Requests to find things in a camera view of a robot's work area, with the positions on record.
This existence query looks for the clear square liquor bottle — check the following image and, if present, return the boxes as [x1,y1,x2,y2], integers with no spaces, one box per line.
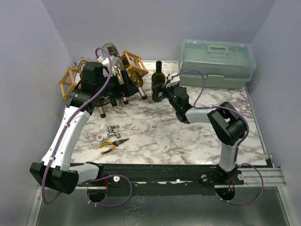
[74,56,91,79]

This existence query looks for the wooden wine rack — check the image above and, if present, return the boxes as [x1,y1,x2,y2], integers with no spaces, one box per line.
[58,50,149,101]

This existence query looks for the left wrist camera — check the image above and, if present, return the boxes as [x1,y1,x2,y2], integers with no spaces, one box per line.
[96,56,117,69]

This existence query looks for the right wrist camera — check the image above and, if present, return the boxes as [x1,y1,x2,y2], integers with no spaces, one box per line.
[166,72,180,89]

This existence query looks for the yellow handled pliers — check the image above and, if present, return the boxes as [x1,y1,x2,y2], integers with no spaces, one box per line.
[98,138,129,154]

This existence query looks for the dark bottle in rack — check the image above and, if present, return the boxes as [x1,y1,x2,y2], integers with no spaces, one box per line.
[110,98,118,107]

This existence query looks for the green bottle beige label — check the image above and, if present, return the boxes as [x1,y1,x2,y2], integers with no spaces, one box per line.
[123,58,147,100]

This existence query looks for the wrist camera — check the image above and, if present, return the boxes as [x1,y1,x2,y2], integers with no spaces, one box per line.
[166,72,180,89]
[96,56,117,69]

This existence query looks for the chrome tap fitting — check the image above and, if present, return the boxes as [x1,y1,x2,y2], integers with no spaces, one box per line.
[107,125,121,138]

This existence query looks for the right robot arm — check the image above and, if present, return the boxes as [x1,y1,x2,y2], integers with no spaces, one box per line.
[151,83,249,185]

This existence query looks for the green bottle silver neck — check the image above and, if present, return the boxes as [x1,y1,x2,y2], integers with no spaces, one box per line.
[96,98,106,119]

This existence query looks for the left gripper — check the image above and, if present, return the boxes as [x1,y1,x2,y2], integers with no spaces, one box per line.
[96,69,139,98]

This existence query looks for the translucent plastic toolbox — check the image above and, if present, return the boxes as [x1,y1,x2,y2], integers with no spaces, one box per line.
[178,39,256,89]

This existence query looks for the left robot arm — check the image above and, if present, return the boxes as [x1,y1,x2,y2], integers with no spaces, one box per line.
[30,59,136,194]

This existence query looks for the clear glass carafe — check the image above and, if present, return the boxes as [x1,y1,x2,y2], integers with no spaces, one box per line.
[103,43,125,85]

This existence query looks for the tall green wine bottle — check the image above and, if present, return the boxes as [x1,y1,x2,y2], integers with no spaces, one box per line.
[151,60,166,103]

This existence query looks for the white tape roll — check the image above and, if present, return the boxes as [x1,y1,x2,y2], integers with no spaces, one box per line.
[96,133,108,142]

